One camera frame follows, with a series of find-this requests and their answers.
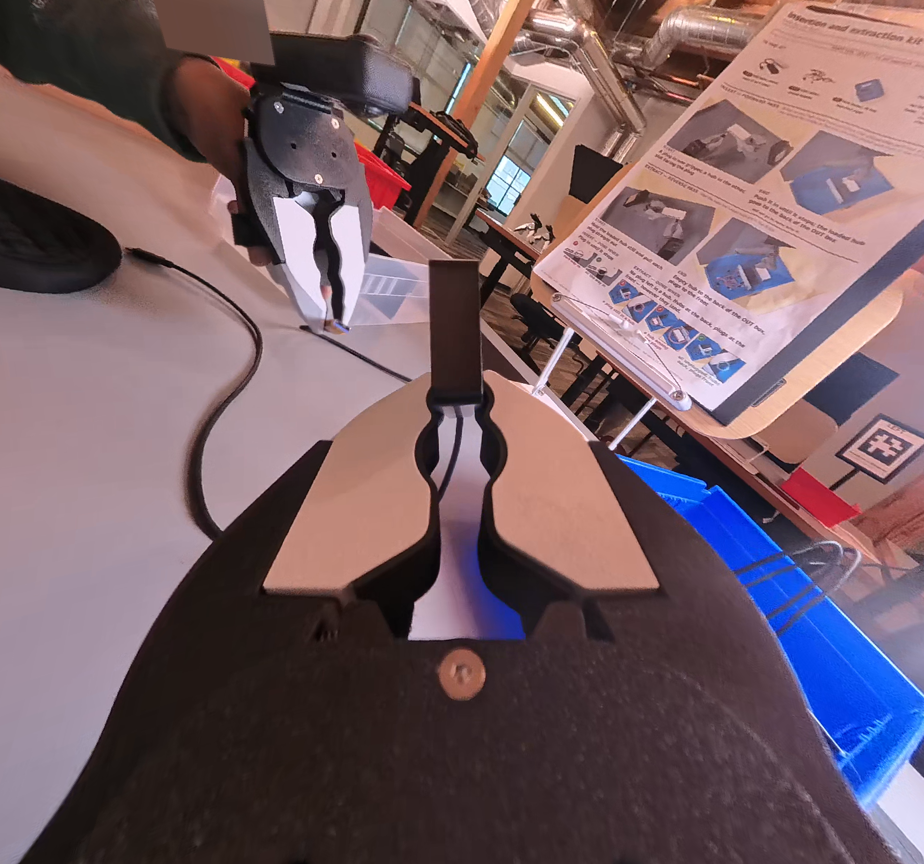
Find light wooden sign board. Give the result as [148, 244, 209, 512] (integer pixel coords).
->
[530, 156, 924, 440]

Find blue plastic bin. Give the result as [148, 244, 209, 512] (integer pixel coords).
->
[617, 451, 924, 811]

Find clear plastic bin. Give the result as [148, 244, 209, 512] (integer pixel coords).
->
[213, 171, 432, 328]

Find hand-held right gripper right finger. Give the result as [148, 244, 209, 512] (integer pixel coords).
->
[480, 371, 662, 599]

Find slim black usb hub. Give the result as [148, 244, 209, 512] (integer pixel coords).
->
[427, 259, 483, 406]

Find white sign stand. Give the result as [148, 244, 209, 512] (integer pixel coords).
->
[533, 294, 695, 450]

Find red storage bin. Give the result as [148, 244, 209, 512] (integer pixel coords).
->
[213, 55, 414, 214]

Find black panel board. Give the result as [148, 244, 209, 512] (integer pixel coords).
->
[570, 144, 623, 204]

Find person's left hand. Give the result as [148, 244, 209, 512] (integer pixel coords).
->
[169, 55, 270, 267]

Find black cable with red end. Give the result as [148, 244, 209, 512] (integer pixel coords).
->
[124, 246, 414, 542]

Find black office chair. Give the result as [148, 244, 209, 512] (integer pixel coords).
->
[509, 292, 573, 374]

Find silver ceiling ducts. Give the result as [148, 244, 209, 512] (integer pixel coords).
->
[520, 0, 770, 154]

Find wooden top standing desk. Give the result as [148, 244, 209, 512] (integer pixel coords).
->
[393, 102, 486, 226]

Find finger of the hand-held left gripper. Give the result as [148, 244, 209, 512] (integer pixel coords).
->
[273, 194, 339, 334]
[328, 203, 373, 335]

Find black forearm pad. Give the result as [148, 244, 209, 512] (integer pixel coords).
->
[0, 180, 122, 295]

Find white paper sign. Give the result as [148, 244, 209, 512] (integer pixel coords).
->
[538, 1, 924, 417]

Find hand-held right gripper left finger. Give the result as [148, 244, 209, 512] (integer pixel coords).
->
[263, 373, 440, 599]

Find black rubber power cable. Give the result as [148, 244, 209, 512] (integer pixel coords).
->
[432, 405, 464, 500]

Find black framed tag sign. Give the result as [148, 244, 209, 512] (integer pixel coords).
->
[836, 413, 924, 486]

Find person's left forearm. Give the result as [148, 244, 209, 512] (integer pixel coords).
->
[0, 0, 218, 161]

